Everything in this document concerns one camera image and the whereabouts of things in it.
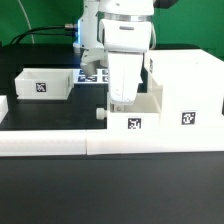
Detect white thin cable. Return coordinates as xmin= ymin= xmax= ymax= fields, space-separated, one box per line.
xmin=17 ymin=0 xmax=36 ymax=44

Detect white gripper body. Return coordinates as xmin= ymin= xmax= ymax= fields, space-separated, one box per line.
xmin=99 ymin=19 xmax=150 ymax=105

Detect black cables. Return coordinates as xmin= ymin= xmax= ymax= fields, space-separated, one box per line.
xmin=9 ymin=23 xmax=80 ymax=46

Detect white front fence left piece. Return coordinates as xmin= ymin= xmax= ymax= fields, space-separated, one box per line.
xmin=0 ymin=130 xmax=87 ymax=157

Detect white front drawer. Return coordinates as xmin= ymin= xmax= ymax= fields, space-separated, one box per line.
xmin=95 ymin=92 xmax=164 ymax=132

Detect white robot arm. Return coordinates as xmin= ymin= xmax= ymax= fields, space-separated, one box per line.
xmin=73 ymin=0 xmax=179 ymax=108

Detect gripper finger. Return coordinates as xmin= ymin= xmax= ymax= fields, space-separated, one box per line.
xmin=113 ymin=104 xmax=123 ymax=112

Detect white drawer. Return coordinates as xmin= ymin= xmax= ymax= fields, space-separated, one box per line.
xmin=14 ymin=68 xmax=74 ymax=100
xmin=95 ymin=92 xmax=164 ymax=132

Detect white marker sheet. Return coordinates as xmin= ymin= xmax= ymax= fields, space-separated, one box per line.
xmin=73 ymin=69 xmax=108 ymax=84

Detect white front fence right piece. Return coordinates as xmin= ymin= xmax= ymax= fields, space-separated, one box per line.
xmin=86 ymin=127 xmax=224 ymax=155

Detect white fence piece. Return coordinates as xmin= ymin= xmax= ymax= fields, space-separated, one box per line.
xmin=86 ymin=127 xmax=224 ymax=155
xmin=0 ymin=130 xmax=87 ymax=157
xmin=0 ymin=95 xmax=8 ymax=123

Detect white drawer cabinet box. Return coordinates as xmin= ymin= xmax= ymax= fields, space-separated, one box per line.
xmin=144 ymin=49 xmax=224 ymax=129

